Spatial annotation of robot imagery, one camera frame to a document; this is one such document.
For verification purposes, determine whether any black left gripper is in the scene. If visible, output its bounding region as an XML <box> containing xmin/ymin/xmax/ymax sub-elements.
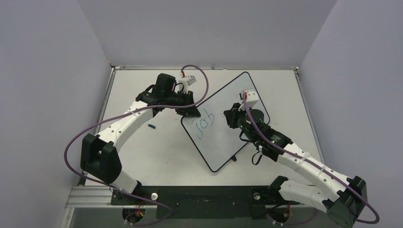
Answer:
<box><xmin>165</xmin><ymin>90</ymin><xmax>200</xmax><ymax>118</ymax></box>

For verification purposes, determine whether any black framed whiteboard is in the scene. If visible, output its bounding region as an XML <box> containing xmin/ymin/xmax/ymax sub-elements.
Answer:
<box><xmin>181</xmin><ymin>70</ymin><xmax>272</xmax><ymax>173</ymax></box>

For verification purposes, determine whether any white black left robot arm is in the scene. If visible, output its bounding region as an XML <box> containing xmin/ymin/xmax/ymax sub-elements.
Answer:
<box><xmin>80</xmin><ymin>73</ymin><xmax>201</xmax><ymax>204</ymax></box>

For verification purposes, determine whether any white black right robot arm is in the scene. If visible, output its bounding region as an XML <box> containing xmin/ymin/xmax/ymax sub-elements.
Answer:
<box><xmin>223</xmin><ymin>103</ymin><xmax>367</xmax><ymax>228</ymax></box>

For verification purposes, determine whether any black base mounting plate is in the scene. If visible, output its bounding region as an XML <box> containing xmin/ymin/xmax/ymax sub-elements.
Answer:
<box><xmin>111</xmin><ymin>186</ymin><xmax>296</xmax><ymax>219</ymax></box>

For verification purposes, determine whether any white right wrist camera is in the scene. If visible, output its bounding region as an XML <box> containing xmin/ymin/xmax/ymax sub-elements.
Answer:
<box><xmin>238</xmin><ymin>90</ymin><xmax>259</xmax><ymax>111</ymax></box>

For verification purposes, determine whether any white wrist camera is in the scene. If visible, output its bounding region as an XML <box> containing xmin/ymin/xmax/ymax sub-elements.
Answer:
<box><xmin>238</xmin><ymin>90</ymin><xmax>259</xmax><ymax>111</ymax></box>
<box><xmin>177</xmin><ymin>71</ymin><xmax>196</xmax><ymax>93</ymax></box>

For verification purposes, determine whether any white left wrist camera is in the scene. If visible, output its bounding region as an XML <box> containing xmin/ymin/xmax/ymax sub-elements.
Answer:
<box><xmin>177</xmin><ymin>71</ymin><xmax>196</xmax><ymax>93</ymax></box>

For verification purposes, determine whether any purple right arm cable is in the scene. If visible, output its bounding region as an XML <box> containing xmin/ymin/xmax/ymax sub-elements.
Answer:
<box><xmin>241</xmin><ymin>92</ymin><xmax>380</xmax><ymax>225</ymax></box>

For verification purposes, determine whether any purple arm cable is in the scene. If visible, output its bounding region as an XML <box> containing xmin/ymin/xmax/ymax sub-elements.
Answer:
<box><xmin>241</xmin><ymin>92</ymin><xmax>380</xmax><ymax>225</ymax></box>
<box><xmin>64</xmin><ymin>64</ymin><xmax>210</xmax><ymax>227</ymax></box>

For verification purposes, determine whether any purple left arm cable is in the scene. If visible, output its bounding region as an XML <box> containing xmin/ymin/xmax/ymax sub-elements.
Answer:
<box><xmin>64</xmin><ymin>64</ymin><xmax>210</xmax><ymax>227</ymax></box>

